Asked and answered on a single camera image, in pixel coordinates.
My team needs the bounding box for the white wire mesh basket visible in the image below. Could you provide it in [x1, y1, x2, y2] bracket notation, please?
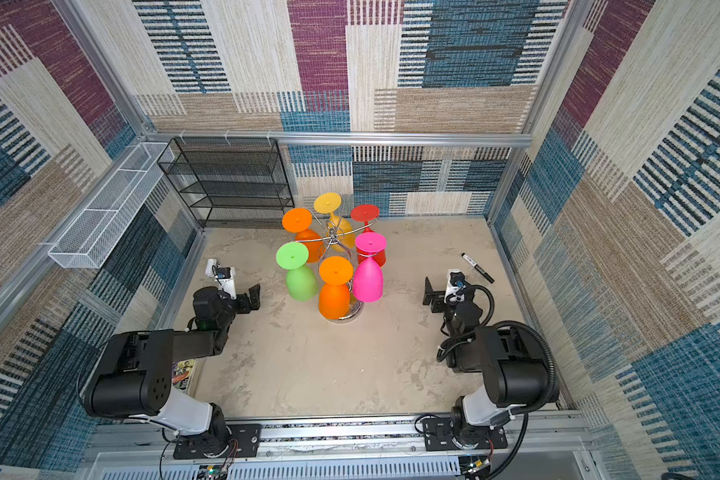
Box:
[48, 142, 167, 269]

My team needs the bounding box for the red wine glass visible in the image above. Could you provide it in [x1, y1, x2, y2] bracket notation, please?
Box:
[350, 204, 386, 267]

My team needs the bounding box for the colourful paperback book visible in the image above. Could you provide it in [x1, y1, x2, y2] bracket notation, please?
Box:
[171, 359, 197, 392]

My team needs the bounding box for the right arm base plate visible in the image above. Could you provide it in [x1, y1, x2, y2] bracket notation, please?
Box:
[414, 415, 508, 451]

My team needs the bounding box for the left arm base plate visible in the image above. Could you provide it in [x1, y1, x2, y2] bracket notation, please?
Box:
[172, 424, 262, 460]

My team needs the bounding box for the black wire mesh shelf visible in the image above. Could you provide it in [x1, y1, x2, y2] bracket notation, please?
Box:
[157, 137, 295, 229]

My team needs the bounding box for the yellow wine glass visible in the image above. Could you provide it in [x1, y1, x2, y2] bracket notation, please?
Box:
[313, 192, 355, 249]

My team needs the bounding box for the black corrugated cable conduit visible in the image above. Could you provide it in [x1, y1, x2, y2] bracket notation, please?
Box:
[436, 283, 560, 480]

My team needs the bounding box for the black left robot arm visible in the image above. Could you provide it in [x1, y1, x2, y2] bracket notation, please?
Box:
[82, 284, 261, 460]

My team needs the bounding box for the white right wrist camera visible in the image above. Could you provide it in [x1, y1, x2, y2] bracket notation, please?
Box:
[444, 269, 468, 305]

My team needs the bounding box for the orange wine glass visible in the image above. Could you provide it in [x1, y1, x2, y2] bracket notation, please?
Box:
[318, 256, 354, 320]
[282, 208, 325, 264]

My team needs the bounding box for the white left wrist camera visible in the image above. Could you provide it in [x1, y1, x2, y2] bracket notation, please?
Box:
[205, 258, 237, 299]

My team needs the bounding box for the green wine glass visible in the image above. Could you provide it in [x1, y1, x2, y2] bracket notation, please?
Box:
[276, 241, 318, 301]

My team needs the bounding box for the pink wine glass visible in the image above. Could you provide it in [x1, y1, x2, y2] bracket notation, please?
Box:
[353, 232, 386, 303]

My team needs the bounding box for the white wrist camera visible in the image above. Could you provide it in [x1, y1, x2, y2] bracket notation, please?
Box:
[444, 269, 468, 305]
[205, 258, 237, 299]

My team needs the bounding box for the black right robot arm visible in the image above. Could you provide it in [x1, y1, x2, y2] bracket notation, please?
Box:
[414, 271, 559, 451]

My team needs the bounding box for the chrome wine glass rack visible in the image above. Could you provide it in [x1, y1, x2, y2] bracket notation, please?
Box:
[305, 208, 364, 324]

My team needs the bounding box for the black marker pen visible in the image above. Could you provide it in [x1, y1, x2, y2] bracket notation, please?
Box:
[461, 253, 495, 284]

